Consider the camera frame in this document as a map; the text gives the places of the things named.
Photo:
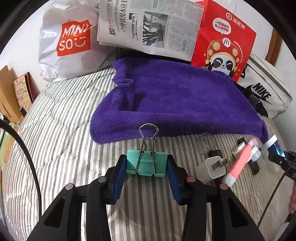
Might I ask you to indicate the folded newspaper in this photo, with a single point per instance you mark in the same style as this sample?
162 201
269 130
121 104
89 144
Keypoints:
158 27

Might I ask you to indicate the white Miniso plastic bag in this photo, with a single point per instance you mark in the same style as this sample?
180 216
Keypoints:
68 45

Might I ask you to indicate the right hand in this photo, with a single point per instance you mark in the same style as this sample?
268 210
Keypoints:
292 203

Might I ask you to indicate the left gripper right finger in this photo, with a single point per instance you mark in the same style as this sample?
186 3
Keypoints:
229 219

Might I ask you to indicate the cardboard box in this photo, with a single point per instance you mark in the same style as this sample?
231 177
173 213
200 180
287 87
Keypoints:
9 104

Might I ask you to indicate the white Nike waist bag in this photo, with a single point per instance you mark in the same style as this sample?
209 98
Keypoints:
264 87

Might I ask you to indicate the teal binder clip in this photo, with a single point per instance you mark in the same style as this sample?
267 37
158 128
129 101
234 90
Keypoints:
146 161

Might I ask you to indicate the purple towel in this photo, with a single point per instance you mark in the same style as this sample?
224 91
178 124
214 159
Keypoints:
178 98

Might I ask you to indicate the blue white bottle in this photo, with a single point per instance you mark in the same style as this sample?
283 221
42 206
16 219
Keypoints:
273 146

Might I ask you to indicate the clear plastic cup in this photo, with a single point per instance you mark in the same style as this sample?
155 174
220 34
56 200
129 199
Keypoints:
205 143

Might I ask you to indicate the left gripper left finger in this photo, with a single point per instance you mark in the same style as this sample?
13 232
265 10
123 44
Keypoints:
62 219

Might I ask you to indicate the white USB charger plug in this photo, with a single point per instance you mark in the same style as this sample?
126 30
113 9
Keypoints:
216 167

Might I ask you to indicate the small white tape roll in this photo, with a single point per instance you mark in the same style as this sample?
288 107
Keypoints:
255 153

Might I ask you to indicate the brown patterned book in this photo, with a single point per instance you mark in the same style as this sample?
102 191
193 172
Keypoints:
25 91

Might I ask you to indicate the black gold chocolate bar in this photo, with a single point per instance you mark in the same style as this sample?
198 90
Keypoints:
214 153

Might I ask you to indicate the pink white pen tube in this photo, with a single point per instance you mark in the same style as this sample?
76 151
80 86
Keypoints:
244 157

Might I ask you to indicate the red panda paper bag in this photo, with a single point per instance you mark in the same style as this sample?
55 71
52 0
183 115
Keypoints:
224 42

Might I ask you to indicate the black tube white cap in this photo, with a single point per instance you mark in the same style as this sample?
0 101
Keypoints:
241 144

